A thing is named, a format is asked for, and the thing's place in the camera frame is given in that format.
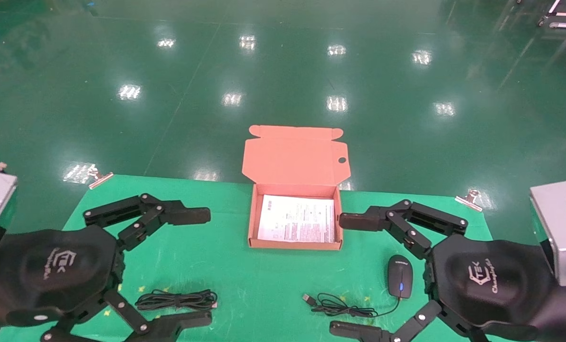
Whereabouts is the open brown cardboard box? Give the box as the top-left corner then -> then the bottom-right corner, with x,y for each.
242,125 -> 350,250

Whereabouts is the white printed instruction sheet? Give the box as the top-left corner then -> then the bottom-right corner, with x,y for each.
257,194 -> 336,243

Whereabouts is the black wired computer mouse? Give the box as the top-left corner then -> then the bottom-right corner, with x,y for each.
388,255 -> 414,299

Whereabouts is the metal binder clip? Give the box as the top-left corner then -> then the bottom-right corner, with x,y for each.
88,165 -> 114,190
455,189 -> 483,212

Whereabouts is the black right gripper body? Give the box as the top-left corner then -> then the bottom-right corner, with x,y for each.
424,234 -> 565,342

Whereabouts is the green table mat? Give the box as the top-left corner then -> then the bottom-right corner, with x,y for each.
0,174 -> 535,342

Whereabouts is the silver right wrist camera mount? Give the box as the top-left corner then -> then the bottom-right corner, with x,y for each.
529,179 -> 566,287

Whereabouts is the thin black mouse cable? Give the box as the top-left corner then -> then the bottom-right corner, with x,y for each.
302,293 -> 401,318

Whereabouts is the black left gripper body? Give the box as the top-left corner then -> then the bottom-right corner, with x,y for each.
0,225 -> 124,329

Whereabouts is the black data cable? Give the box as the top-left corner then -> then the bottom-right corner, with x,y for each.
135,289 -> 218,312

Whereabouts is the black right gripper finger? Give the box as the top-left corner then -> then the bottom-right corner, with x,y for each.
339,199 -> 469,260
329,299 -> 473,342

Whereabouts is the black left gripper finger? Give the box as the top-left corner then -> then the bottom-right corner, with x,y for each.
41,290 -> 213,342
83,193 -> 211,252

